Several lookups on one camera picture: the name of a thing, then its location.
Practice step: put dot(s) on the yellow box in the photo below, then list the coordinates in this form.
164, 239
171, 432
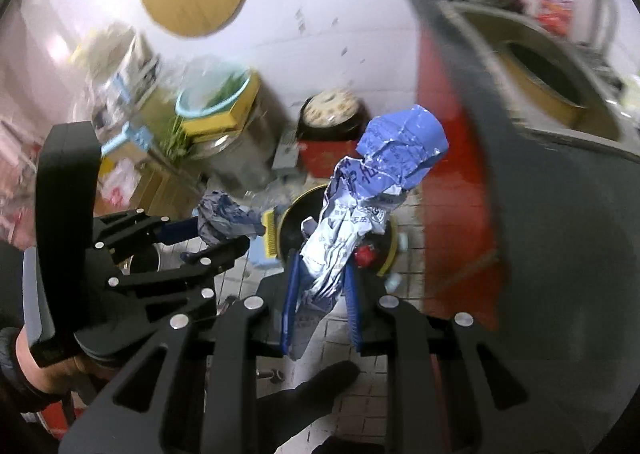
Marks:
240, 114

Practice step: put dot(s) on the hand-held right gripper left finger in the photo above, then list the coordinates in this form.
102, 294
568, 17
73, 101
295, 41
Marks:
289, 304

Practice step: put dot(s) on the person's left hand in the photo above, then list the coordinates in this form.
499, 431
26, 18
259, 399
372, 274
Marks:
45, 376

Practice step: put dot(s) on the person's dark pants leg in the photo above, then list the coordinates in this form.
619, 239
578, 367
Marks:
300, 399

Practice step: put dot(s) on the cardboard box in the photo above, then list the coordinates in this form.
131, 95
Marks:
150, 184

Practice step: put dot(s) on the black bin yellow rim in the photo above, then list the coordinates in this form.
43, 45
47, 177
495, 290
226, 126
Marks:
295, 219

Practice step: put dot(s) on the yellow ridged plastic piece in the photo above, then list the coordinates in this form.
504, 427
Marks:
270, 234

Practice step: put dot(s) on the person's left forearm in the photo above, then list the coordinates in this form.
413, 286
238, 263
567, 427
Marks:
7, 349

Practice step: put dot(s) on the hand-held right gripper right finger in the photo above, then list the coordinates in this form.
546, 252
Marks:
354, 309

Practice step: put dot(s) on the black pot patterned lid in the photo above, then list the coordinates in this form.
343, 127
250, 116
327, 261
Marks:
330, 107

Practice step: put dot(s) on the steel sink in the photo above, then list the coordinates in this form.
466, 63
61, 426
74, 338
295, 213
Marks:
485, 34

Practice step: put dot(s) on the grey rectangular object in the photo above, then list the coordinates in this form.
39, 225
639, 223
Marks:
286, 149

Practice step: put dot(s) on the light blue plastic object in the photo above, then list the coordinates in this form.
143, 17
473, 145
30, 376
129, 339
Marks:
257, 254

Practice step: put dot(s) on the large metal barrel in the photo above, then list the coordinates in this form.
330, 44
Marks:
250, 154

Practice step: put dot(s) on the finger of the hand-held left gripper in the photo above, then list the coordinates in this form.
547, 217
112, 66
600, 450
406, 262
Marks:
150, 231
175, 284

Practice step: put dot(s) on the red box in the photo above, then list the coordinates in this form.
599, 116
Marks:
325, 157

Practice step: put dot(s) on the long blue white wrapper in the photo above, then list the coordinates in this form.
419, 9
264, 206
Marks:
350, 204

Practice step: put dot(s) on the red cabinet front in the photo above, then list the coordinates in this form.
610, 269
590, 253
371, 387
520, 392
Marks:
450, 159

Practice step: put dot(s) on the green vegetables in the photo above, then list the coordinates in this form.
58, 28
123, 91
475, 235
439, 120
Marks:
175, 137

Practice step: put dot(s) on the light blue basin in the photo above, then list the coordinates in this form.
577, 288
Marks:
200, 107

